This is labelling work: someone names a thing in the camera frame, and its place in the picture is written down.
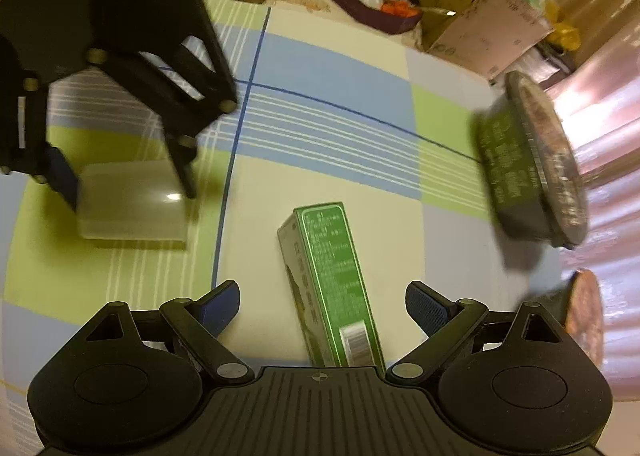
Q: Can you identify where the clear plastic container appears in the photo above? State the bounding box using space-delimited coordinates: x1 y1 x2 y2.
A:
76 160 188 242

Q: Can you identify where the green medicine box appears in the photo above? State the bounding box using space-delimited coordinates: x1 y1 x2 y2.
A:
278 202 385 370

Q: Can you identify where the right instant noodle bowl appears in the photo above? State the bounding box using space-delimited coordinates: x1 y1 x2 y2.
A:
564 268 604 368

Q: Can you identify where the instant noodle bowl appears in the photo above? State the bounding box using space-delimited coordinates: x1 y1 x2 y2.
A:
564 268 604 368
474 72 589 249

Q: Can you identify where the checked tablecloth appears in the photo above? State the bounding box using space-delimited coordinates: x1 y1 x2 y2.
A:
1 0 561 455

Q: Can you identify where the left instant noodle bowl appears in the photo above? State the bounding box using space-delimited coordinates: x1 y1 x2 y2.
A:
474 72 589 249

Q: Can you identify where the pink lace curtain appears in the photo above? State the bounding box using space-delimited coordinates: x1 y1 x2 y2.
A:
551 0 639 401

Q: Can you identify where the pink cardboard box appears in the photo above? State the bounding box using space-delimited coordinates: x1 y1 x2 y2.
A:
422 0 552 80

